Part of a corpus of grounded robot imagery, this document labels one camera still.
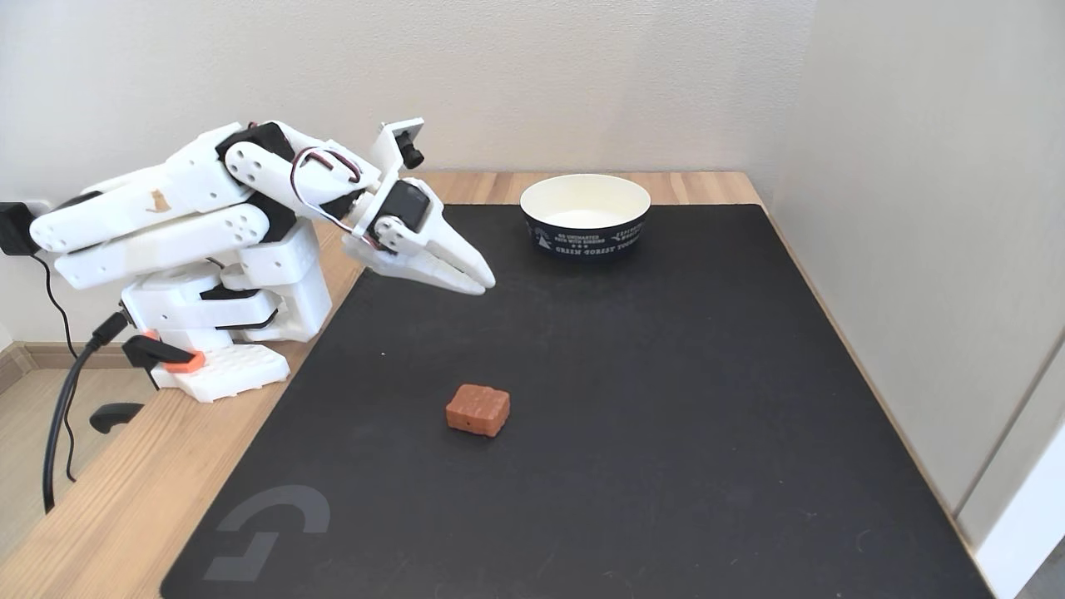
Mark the paper bowl with dark band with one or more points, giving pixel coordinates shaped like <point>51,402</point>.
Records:
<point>585,218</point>

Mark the brown brick toy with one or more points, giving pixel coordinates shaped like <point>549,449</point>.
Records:
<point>478,409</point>

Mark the black desk mat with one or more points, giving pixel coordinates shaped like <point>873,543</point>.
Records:
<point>599,433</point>

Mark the black and orange clamp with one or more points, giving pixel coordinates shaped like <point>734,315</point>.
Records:
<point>166,353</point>

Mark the wooden baseboard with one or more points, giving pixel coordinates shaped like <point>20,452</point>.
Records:
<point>50,356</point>

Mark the black power adapter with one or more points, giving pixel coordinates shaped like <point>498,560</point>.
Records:
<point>15,229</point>

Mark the small camera on white mount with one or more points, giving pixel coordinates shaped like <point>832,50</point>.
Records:
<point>401,143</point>

